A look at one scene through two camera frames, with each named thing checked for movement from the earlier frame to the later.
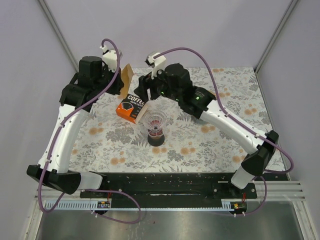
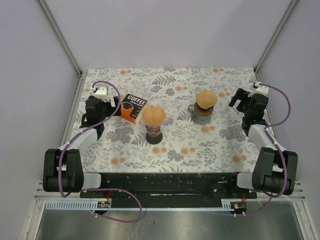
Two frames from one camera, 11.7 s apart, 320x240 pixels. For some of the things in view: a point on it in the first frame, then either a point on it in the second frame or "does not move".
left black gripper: [119, 84] → [112, 109]
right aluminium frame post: [275, 35] does not move
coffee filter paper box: [132, 108] does not move
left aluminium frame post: [70, 54] does not move
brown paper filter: [127, 74] → [153, 115]
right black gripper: [142, 90] → [240, 94]
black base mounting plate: [170, 187] does not move
